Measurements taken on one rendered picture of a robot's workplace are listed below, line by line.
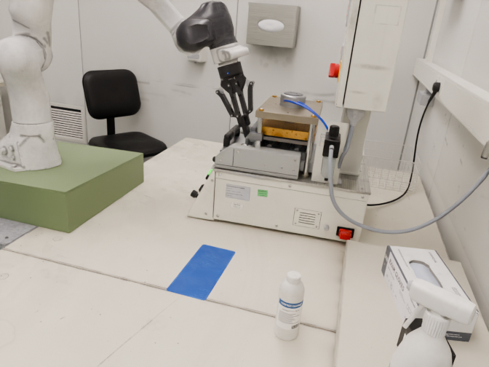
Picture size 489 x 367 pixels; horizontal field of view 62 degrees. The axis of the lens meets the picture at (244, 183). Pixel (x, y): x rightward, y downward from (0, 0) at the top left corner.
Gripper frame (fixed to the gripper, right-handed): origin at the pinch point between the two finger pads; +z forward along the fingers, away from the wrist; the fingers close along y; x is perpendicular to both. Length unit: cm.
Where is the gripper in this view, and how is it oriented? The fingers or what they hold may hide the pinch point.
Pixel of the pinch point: (244, 126)
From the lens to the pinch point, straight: 134.7
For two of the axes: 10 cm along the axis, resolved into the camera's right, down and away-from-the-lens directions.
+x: -2.2, 3.5, -9.1
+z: 2.6, 9.2, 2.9
